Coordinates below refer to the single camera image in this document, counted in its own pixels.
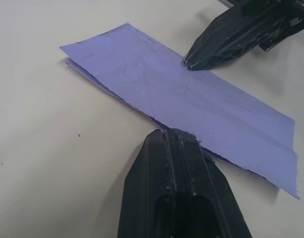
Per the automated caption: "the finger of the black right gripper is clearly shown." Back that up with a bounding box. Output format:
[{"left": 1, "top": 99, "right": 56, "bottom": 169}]
[
  {"left": 188, "top": 24, "right": 304, "bottom": 72},
  {"left": 183, "top": 8, "right": 294, "bottom": 66}
]

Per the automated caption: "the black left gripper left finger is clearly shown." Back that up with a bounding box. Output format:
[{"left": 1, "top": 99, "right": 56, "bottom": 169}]
[{"left": 117, "top": 128, "right": 177, "bottom": 238}]

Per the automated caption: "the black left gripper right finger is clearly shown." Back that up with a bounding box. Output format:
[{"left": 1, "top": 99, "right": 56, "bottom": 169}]
[{"left": 166, "top": 128, "right": 253, "bottom": 238}]

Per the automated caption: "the purple paper sheet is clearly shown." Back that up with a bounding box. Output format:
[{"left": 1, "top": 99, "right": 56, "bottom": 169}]
[{"left": 59, "top": 23, "right": 301, "bottom": 199}]

